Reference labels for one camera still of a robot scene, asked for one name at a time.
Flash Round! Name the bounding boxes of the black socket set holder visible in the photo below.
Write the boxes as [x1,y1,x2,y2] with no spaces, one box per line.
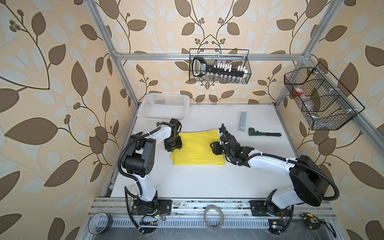
[189,56,252,78]

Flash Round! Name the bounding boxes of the green pipe wrench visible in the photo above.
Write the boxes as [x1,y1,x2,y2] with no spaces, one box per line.
[248,128,282,137]

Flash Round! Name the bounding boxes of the aluminium frame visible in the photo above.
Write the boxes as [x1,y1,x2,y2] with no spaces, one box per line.
[93,1,384,240]

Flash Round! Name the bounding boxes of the white plastic basket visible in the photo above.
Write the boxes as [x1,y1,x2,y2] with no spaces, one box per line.
[138,93,190,121]

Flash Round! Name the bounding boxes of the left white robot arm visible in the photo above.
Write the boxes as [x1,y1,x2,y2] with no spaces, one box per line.
[118,119,183,202]

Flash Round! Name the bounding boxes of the light blue block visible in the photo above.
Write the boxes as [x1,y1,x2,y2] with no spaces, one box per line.
[239,112,247,132]

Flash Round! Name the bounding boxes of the clear tape roll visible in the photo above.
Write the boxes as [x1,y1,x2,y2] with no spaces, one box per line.
[203,205,225,231]

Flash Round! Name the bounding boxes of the red white cup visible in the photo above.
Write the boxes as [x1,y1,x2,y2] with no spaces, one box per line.
[292,87,304,97]

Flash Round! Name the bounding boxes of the side black wire basket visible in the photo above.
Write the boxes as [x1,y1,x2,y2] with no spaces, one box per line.
[284,62,365,131]

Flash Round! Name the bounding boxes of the black tape roll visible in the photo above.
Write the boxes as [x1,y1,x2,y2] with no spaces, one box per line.
[88,212,114,235]

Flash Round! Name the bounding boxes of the back black wire basket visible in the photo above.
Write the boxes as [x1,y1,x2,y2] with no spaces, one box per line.
[189,48,252,84]

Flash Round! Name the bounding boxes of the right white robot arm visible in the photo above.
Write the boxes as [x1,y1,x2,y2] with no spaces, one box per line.
[210,126,340,215]

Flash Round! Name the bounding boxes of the yellow trousers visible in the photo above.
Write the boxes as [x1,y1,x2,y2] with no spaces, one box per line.
[171,129,225,166]

